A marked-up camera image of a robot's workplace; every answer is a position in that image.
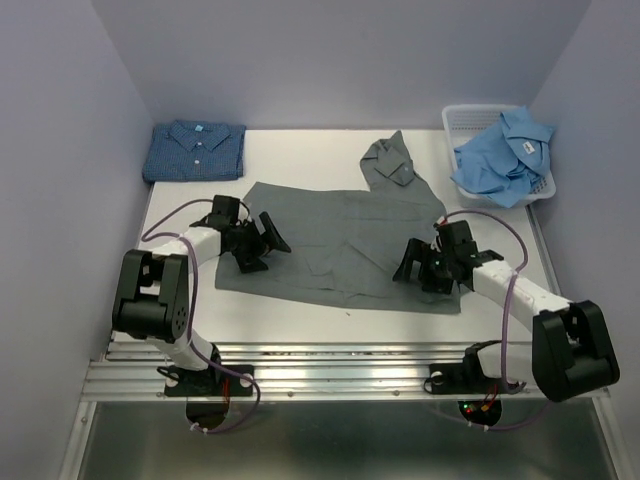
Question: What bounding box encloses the light blue shirt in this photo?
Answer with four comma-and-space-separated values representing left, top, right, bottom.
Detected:
450, 105, 557, 210

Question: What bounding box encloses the white plastic basket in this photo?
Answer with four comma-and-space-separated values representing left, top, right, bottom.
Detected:
441, 103, 558, 211

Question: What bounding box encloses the aluminium mounting rail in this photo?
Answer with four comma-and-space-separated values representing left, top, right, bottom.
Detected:
79, 199, 612, 401

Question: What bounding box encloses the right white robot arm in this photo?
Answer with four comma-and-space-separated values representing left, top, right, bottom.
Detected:
393, 220, 621, 403

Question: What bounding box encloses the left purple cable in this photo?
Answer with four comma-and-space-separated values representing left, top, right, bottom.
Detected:
141, 198, 262, 436

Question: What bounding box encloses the folded blue checkered shirt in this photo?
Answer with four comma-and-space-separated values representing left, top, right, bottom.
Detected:
142, 120, 246, 184

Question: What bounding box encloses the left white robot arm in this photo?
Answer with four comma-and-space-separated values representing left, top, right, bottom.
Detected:
112, 195, 291, 397

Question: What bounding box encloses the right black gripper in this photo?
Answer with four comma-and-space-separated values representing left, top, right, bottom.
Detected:
391, 239, 454, 295

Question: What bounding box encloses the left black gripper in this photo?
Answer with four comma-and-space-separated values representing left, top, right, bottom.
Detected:
228, 213, 289, 274

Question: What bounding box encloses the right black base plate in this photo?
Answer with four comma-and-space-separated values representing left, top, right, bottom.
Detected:
423, 363, 507, 395

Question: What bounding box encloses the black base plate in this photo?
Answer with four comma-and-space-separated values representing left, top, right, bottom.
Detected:
156, 365, 254, 399
423, 363, 507, 395

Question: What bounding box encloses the grey long sleeve shirt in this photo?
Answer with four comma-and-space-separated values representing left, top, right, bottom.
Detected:
215, 131, 461, 315

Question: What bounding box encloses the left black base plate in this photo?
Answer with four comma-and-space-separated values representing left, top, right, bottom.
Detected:
156, 365, 254, 399

